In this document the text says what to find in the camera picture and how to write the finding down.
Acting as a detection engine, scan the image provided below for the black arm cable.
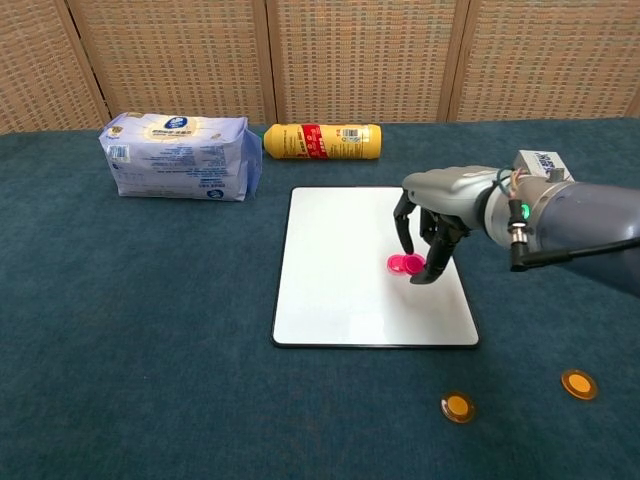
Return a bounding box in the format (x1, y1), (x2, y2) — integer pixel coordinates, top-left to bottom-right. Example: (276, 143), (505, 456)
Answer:
(508, 199), (640, 273)

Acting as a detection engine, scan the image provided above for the white pink toothpaste box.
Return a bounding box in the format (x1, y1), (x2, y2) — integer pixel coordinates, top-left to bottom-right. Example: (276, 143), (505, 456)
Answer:
(513, 149), (576, 184)

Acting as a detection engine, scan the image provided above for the orange disc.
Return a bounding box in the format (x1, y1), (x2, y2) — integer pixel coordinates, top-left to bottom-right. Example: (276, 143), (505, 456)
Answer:
(439, 389), (477, 425)
(560, 368), (599, 401)

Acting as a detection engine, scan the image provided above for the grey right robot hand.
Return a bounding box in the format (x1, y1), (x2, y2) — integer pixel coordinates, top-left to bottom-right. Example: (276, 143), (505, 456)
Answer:
(393, 166), (501, 286)

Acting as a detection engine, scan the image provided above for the white magnetic board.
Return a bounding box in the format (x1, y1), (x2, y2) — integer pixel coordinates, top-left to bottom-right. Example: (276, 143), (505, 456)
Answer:
(271, 186), (481, 350)

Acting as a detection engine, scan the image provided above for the yellow bottle with red label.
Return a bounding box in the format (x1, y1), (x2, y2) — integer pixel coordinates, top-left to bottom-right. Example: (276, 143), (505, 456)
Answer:
(260, 122), (383, 161)

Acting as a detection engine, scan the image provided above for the blue tissue pack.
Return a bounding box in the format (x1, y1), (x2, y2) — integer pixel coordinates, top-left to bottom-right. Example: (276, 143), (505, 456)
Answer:
(98, 111), (264, 203)

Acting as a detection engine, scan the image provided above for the teal table cloth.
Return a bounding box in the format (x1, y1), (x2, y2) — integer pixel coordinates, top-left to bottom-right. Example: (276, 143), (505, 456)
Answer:
(0, 117), (640, 480)

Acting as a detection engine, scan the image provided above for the woven folding screen panel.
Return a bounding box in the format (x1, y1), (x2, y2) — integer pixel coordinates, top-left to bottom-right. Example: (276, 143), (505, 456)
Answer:
(263, 0), (472, 125)
(0, 0), (111, 135)
(64, 0), (278, 126)
(447, 0), (640, 123)

